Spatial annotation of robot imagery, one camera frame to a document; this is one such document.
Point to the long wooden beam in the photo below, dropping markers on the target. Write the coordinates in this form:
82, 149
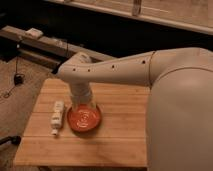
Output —
55, 46

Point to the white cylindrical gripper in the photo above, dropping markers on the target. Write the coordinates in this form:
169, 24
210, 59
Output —
80, 93

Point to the black power adapter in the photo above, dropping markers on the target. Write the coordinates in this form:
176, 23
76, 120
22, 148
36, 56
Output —
18, 79

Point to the small white box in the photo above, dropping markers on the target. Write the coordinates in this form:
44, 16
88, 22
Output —
34, 33

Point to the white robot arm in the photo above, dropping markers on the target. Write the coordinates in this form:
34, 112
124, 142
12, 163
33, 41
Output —
179, 119

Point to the white plastic bottle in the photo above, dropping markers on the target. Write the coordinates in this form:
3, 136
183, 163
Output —
57, 117

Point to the orange ceramic bowl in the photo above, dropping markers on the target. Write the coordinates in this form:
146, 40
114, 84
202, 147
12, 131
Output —
83, 118

